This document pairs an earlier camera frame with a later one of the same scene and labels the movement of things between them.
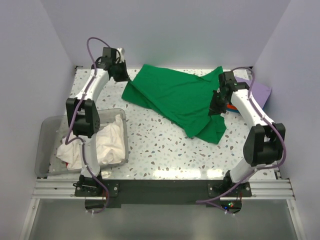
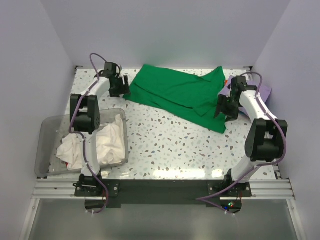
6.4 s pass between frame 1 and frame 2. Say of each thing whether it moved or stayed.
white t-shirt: stayed
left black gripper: moved
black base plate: stayed
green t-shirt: moved
